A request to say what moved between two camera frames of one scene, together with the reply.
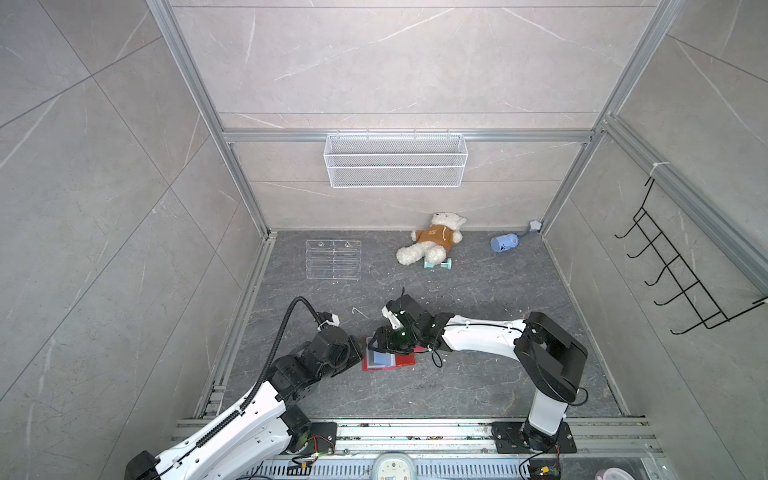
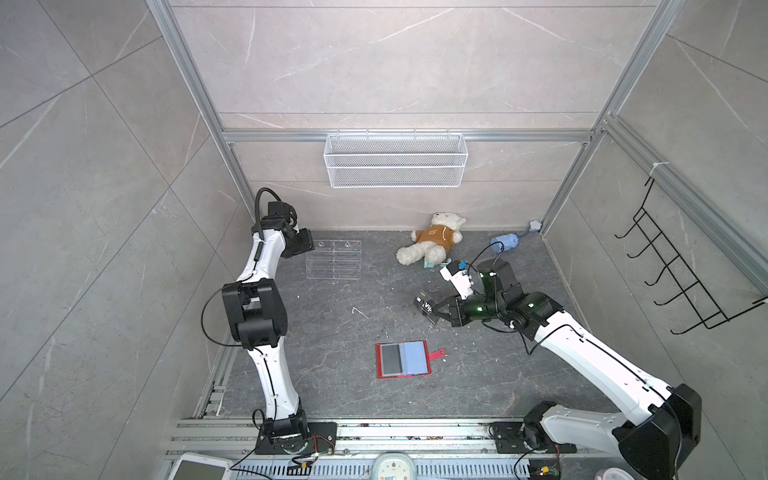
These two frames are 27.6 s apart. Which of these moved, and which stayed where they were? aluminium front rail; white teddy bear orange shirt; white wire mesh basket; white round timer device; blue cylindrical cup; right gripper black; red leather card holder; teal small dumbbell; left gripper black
Moved: red leather card holder; right gripper black; left gripper black
Stayed: white teddy bear orange shirt; white wire mesh basket; teal small dumbbell; blue cylindrical cup; aluminium front rail; white round timer device
